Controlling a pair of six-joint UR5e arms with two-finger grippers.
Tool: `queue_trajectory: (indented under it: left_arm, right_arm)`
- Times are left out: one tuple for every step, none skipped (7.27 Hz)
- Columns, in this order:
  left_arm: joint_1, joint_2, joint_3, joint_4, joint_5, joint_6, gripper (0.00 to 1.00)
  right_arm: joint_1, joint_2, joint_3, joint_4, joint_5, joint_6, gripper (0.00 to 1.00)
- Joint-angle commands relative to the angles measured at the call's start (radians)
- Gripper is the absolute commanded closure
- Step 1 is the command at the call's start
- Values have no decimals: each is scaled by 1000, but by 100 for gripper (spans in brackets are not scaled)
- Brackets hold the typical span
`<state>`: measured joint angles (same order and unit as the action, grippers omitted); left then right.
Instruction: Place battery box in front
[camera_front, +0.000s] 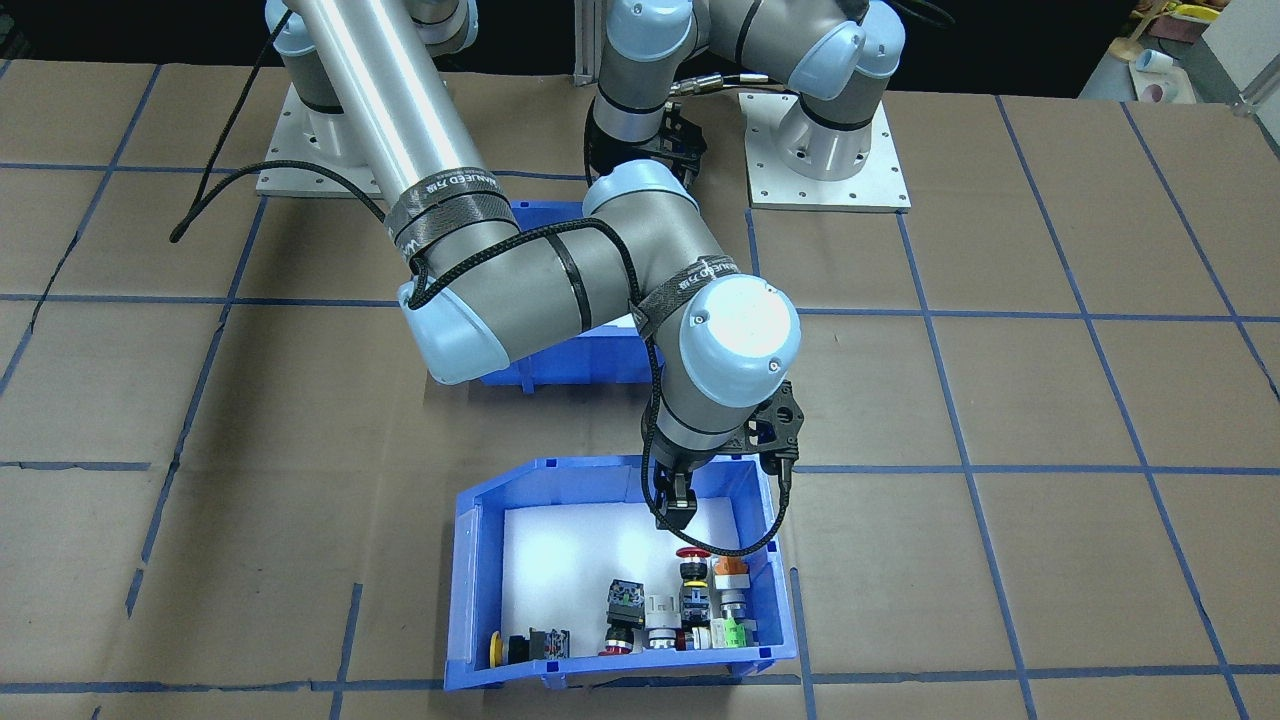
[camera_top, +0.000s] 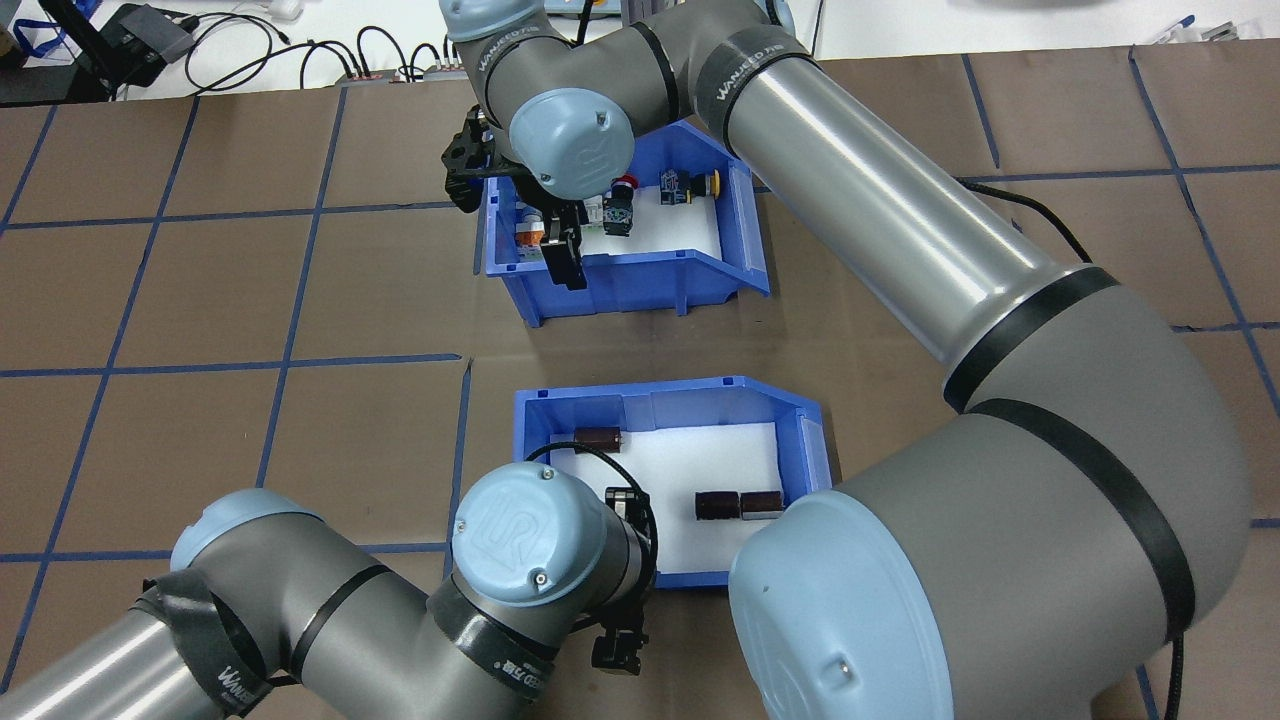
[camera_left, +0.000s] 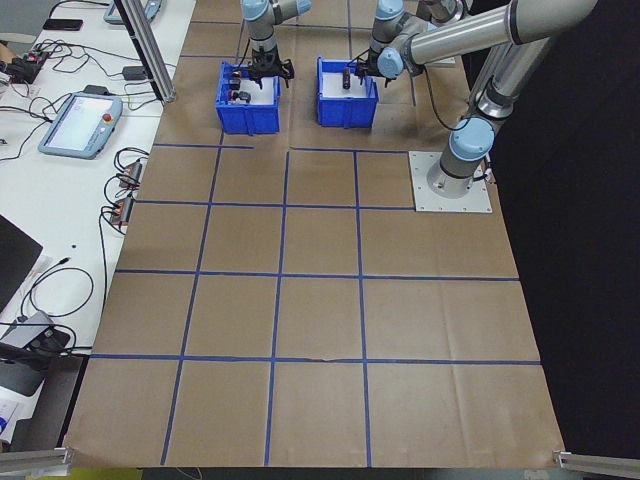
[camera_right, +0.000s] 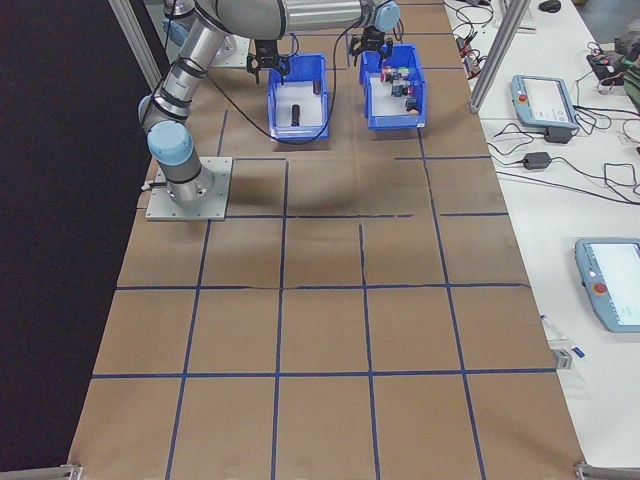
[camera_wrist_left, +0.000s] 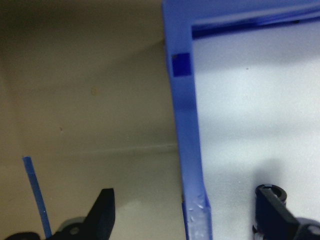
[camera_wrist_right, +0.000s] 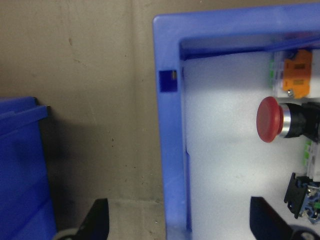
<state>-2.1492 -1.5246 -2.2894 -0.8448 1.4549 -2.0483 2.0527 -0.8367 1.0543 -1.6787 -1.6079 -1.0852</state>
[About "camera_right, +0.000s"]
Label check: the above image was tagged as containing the blue bin with capacitors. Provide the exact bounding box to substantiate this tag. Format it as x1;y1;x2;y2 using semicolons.
266;53;332;145

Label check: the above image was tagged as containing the blue bin with switches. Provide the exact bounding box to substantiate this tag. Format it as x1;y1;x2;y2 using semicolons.
358;43;428;132

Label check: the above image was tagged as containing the small grey box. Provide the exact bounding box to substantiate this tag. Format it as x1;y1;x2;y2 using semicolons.
551;344;574;372

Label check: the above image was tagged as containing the grey teach pendant touchscreen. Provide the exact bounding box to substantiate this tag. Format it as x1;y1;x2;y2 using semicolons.
573;237;640;334
509;74;581;136

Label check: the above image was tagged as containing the white side table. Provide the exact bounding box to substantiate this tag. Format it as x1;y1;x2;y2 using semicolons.
443;0;640;471

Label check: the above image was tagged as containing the aluminium frame bar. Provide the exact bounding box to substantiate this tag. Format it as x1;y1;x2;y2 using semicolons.
108;0;166;89
468;0;534;114

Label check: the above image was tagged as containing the black electronics board with wires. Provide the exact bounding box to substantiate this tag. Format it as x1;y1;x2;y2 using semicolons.
586;49;627;82

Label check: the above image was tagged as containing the black adapter cable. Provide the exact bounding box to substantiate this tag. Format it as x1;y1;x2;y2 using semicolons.
487;122;640;206

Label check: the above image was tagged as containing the black frame cover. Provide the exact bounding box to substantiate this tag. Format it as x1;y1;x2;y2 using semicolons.
0;0;171;472

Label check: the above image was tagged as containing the aluminium corner bracket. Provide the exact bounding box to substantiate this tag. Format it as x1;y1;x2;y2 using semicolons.
0;463;84;480
573;460;640;480

